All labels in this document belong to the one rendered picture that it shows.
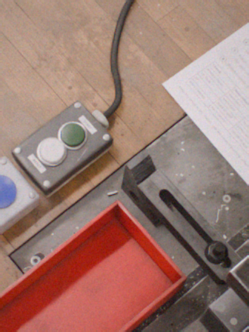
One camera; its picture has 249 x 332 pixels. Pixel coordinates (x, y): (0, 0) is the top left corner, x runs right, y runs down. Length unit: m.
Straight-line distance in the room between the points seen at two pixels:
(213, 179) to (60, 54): 0.25
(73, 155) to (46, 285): 0.16
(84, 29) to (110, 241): 0.28
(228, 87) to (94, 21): 0.19
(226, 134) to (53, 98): 0.22
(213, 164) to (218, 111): 0.07
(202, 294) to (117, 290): 0.10
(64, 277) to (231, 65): 0.35
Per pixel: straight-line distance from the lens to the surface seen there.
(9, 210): 1.10
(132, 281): 1.11
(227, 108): 1.19
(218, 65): 1.21
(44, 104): 1.18
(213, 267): 1.05
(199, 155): 1.16
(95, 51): 1.21
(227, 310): 1.03
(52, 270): 1.11
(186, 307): 1.11
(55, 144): 1.11
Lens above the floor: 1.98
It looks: 70 degrees down
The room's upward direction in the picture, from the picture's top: 10 degrees clockwise
